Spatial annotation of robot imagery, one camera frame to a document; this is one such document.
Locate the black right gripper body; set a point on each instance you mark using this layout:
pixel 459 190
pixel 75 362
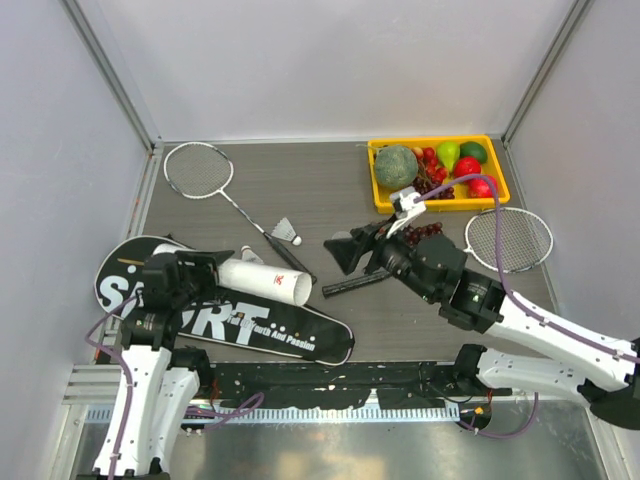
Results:
pixel 393 254

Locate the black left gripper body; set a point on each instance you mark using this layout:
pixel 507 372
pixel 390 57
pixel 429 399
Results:
pixel 179 295

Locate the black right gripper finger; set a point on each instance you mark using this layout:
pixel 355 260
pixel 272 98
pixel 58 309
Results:
pixel 347 252
pixel 371 231

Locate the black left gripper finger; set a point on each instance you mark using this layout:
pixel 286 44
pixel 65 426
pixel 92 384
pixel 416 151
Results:
pixel 203 258
pixel 201 285

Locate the white shuttlecock tube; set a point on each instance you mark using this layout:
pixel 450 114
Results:
pixel 278 284

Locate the black racket bag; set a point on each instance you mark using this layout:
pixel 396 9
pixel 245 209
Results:
pixel 231 318

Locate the white feather shuttlecock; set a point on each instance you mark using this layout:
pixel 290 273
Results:
pixel 285 231

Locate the clear plastic tube lid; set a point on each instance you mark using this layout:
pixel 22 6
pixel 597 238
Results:
pixel 342 235

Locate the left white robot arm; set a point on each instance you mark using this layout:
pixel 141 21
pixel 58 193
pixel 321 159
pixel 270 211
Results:
pixel 157 380

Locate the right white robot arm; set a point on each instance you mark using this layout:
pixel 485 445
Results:
pixel 574 363

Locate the left badminton racket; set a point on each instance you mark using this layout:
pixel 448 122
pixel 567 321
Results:
pixel 198 171

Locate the badminton racket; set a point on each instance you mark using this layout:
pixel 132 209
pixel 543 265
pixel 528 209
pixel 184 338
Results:
pixel 198 171
pixel 525 240

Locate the right badminton racket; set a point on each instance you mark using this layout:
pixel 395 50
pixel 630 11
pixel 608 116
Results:
pixel 525 240

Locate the dark red grape bunch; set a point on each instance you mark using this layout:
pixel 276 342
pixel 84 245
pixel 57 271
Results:
pixel 409 235

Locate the green netted melon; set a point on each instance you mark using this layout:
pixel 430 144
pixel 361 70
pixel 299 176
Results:
pixel 395 167

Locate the red cherries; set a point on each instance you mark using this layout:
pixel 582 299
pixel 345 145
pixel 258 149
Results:
pixel 429 166

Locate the yellow plastic tray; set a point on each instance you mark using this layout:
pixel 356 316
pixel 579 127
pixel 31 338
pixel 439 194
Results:
pixel 461 201

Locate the red pomegranate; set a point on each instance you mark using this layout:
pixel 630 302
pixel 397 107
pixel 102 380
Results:
pixel 482 187

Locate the green pear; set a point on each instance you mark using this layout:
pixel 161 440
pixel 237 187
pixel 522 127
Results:
pixel 448 153

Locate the red apple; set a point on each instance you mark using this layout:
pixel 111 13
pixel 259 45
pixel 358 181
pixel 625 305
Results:
pixel 466 166

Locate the green lime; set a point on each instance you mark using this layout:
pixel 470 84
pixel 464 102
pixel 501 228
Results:
pixel 475 150

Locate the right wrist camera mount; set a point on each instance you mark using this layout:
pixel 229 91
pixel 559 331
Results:
pixel 408 205

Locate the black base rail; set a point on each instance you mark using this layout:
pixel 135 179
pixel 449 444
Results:
pixel 306 386

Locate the white slotted cable duct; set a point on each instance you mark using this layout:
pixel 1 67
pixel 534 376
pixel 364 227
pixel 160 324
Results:
pixel 370 412

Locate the aluminium frame bars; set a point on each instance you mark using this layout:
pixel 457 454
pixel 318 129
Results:
pixel 98 37

